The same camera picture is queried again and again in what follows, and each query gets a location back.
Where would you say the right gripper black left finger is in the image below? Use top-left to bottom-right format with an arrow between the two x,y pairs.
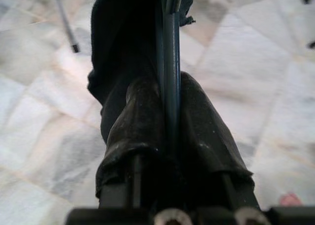
95,76 -> 166,210

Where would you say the silver metal clothes rack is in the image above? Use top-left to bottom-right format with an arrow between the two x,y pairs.
50,0 -> 81,54

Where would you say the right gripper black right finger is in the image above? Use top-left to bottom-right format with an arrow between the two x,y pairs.
179,71 -> 260,210

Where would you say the black fonemax t-shirt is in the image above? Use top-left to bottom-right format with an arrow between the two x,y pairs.
86,0 -> 197,147

